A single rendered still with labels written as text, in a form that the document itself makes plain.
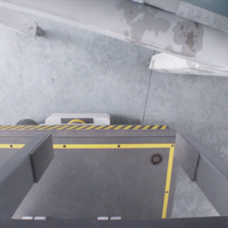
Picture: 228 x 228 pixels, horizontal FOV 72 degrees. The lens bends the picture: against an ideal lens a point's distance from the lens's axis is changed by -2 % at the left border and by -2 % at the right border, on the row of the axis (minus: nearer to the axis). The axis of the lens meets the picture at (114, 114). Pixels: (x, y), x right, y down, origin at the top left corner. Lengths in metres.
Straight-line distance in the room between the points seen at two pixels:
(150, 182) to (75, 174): 0.24
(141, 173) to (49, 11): 0.47
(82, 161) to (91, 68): 0.42
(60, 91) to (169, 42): 0.64
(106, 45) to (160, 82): 0.30
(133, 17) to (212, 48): 0.11
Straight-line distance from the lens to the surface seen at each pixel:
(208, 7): 0.24
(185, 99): 0.85
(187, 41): 0.23
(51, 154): 0.17
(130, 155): 0.50
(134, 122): 0.68
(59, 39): 0.80
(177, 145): 0.17
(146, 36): 0.22
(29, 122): 0.78
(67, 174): 0.55
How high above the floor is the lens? 0.76
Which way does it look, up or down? 75 degrees down
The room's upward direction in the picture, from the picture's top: 176 degrees clockwise
